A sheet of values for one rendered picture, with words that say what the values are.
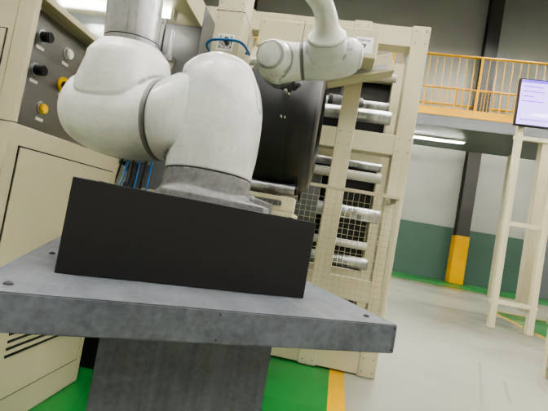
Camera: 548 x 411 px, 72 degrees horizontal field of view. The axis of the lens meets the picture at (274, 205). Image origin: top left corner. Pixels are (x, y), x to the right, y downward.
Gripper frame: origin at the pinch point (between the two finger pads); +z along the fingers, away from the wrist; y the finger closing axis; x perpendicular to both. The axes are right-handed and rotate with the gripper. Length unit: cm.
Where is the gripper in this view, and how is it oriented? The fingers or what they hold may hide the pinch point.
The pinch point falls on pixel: (287, 89)
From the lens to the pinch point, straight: 146.5
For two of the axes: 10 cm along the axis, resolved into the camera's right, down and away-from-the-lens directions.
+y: -9.8, -1.7, 1.3
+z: 1.4, -0.8, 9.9
